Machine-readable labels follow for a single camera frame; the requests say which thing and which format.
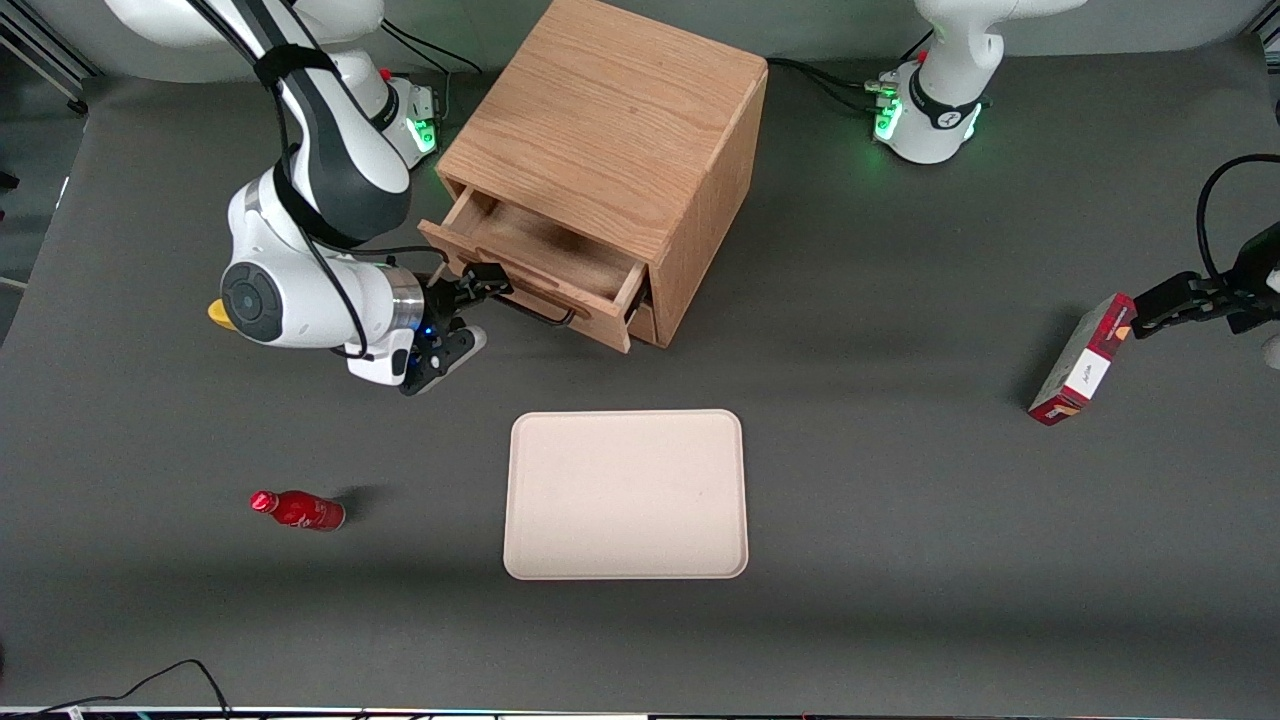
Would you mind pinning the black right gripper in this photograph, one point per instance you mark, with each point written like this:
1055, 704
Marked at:
443, 301

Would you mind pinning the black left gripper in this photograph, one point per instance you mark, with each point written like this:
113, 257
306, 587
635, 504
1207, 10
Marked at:
1236, 298

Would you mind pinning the oak wooden drawer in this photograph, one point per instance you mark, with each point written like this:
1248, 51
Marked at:
560, 260

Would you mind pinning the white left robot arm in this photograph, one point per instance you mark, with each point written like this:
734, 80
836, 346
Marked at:
945, 100

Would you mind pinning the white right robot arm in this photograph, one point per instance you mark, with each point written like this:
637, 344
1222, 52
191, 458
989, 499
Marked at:
320, 170

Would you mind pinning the red and white box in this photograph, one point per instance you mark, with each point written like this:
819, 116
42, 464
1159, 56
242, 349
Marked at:
1082, 362

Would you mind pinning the oak wooden cabinet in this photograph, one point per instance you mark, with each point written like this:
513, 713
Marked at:
610, 110

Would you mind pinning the beige rectangular tray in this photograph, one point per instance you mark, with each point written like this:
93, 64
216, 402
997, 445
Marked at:
625, 495

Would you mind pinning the yellow lemon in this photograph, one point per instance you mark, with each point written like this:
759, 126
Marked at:
218, 315

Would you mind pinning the red bottle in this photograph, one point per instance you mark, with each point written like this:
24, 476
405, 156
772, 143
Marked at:
300, 510

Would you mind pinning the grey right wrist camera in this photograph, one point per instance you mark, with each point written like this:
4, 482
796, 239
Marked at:
445, 360

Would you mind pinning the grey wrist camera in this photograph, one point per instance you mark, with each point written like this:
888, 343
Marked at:
445, 360
1272, 352

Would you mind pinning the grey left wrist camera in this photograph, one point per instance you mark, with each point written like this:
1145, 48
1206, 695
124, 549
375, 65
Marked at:
1272, 352

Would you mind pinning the aluminium frame rail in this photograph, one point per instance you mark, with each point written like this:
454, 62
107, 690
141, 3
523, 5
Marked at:
45, 60

